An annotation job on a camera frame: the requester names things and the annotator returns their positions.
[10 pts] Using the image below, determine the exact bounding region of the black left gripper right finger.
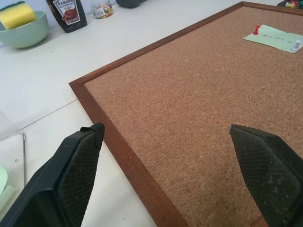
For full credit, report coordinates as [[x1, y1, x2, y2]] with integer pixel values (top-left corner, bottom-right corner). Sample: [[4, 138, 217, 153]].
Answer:
[[228, 124, 303, 227]]

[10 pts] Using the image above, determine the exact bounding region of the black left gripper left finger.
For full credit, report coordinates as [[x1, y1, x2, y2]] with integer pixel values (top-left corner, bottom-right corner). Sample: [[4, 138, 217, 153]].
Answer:
[[0, 122, 106, 227]]

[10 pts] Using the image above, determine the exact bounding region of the green cloth piece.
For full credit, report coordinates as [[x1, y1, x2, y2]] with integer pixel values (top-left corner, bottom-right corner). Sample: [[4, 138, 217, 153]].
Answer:
[[242, 24, 303, 53]]

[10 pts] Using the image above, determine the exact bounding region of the white push pin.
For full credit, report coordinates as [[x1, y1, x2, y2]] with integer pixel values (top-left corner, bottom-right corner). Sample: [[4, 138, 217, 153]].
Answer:
[[290, 39, 303, 52]]

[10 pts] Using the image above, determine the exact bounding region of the small jar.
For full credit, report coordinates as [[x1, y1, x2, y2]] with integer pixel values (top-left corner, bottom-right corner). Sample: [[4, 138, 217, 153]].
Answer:
[[91, 0, 114, 19]]

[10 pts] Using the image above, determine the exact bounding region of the clear acrylic tray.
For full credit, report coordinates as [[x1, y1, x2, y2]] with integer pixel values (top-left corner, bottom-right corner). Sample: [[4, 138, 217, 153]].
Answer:
[[0, 130, 27, 190]]

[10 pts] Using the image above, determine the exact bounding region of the light green bowl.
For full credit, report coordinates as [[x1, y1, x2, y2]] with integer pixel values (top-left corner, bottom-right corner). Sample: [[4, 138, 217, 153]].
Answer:
[[0, 11, 49, 49]]

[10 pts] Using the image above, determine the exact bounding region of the dark sauce squeeze bottle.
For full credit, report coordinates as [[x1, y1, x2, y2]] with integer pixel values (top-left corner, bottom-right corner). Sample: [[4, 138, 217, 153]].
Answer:
[[45, 0, 88, 34]]

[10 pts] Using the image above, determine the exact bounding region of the yellow sponge with green back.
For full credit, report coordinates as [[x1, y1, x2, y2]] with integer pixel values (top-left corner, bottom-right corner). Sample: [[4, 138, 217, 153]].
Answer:
[[0, 1, 37, 30]]

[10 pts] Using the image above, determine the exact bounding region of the dark grey handheld controller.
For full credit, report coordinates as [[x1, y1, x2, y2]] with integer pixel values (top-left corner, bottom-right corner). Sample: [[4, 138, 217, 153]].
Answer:
[[115, 0, 149, 9]]

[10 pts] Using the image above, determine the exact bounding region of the cork board with wooden frame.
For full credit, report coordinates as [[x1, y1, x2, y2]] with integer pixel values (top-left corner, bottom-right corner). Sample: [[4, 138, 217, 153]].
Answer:
[[68, 1, 303, 227]]

